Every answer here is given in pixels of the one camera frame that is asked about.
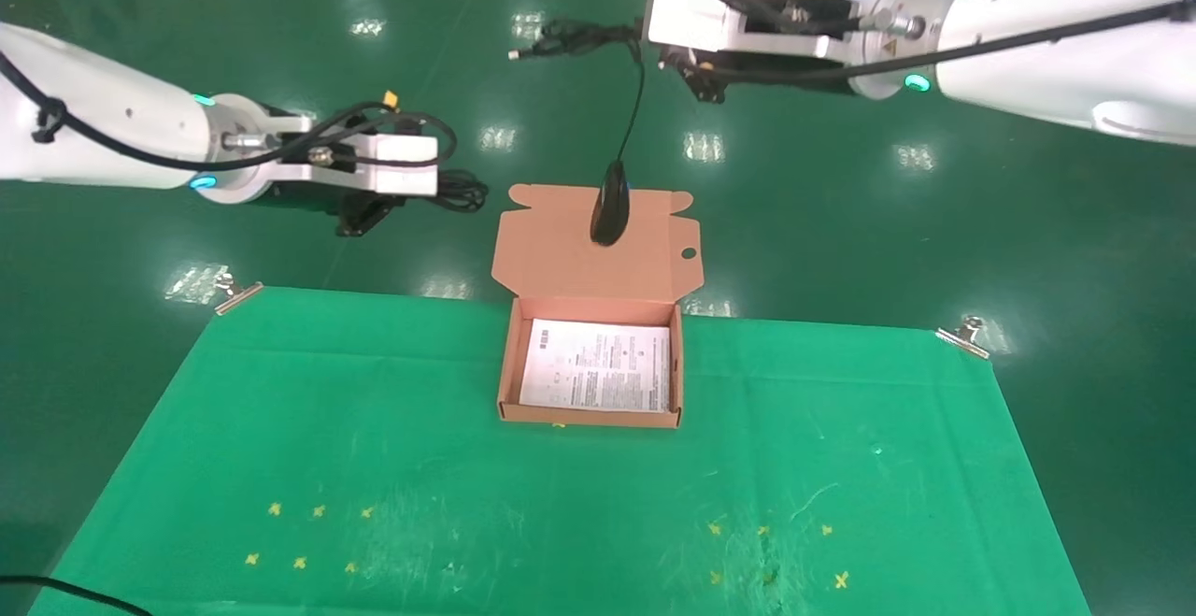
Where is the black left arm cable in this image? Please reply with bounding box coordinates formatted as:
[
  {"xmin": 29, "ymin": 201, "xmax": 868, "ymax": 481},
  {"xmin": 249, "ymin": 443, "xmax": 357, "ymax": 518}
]
[{"xmin": 0, "ymin": 48, "xmax": 460, "ymax": 173}]

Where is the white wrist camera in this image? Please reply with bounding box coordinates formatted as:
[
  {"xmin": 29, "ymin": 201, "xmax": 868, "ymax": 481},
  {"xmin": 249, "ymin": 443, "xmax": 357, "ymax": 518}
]
[
  {"xmin": 266, "ymin": 113, "xmax": 440, "ymax": 198},
  {"xmin": 645, "ymin": 0, "xmax": 865, "ymax": 62}
]

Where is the black hanging cable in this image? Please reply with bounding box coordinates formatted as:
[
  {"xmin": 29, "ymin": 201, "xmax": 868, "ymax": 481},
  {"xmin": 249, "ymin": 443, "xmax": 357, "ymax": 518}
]
[{"xmin": 0, "ymin": 576, "xmax": 156, "ymax": 616}]

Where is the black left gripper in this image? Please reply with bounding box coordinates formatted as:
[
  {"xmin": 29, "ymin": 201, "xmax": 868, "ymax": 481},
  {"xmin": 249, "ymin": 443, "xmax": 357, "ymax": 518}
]
[{"xmin": 252, "ymin": 181, "xmax": 405, "ymax": 239}]

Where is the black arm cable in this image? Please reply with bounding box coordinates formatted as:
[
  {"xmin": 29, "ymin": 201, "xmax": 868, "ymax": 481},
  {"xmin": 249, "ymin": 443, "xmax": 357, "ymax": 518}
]
[
  {"xmin": 673, "ymin": 0, "xmax": 1196, "ymax": 86},
  {"xmin": 0, "ymin": 48, "xmax": 460, "ymax": 173}
]

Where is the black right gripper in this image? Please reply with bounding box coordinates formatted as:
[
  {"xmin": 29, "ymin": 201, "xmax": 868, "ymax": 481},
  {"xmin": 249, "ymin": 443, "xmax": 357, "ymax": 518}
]
[{"xmin": 657, "ymin": 41, "xmax": 861, "ymax": 105}]

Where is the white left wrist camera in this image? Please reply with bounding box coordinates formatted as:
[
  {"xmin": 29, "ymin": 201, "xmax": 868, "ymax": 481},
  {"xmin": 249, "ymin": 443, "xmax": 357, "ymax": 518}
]
[{"xmin": 266, "ymin": 113, "xmax": 440, "ymax": 198}]

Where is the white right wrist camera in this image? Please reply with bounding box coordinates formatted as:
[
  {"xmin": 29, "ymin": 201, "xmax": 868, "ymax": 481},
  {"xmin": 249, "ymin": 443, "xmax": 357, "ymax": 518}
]
[{"xmin": 645, "ymin": 0, "xmax": 865, "ymax": 62}]

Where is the silver metal clip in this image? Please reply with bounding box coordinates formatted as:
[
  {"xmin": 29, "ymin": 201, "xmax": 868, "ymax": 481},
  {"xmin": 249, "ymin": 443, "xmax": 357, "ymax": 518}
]
[
  {"xmin": 936, "ymin": 315, "xmax": 993, "ymax": 361},
  {"xmin": 213, "ymin": 270, "xmax": 265, "ymax": 317}
]

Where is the black wired computer mouse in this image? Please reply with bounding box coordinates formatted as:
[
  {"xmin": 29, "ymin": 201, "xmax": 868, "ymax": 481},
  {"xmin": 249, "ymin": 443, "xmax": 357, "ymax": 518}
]
[{"xmin": 509, "ymin": 20, "xmax": 648, "ymax": 249}]

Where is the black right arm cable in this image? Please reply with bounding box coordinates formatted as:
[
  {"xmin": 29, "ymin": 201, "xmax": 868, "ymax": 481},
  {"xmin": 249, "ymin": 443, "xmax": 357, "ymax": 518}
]
[{"xmin": 673, "ymin": 0, "xmax": 1196, "ymax": 86}]

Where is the open brown cardboard box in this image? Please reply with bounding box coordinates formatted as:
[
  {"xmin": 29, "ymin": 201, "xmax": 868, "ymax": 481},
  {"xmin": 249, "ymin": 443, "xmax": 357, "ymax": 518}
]
[{"xmin": 492, "ymin": 183, "xmax": 703, "ymax": 430}]

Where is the white printed paper sheet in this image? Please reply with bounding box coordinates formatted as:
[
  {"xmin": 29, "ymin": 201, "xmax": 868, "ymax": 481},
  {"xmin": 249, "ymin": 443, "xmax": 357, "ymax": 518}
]
[{"xmin": 520, "ymin": 319, "xmax": 673, "ymax": 412}]

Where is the black data cable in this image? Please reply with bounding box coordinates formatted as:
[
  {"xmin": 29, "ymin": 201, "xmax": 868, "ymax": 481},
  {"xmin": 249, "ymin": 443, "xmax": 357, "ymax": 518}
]
[{"xmin": 434, "ymin": 169, "xmax": 491, "ymax": 216}]

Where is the green table cloth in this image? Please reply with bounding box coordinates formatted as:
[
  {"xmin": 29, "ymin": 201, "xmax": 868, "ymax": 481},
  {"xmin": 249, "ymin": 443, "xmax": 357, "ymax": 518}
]
[{"xmin": 28, "ymin": 286, "xmax": 1094, "ymax": 616}]

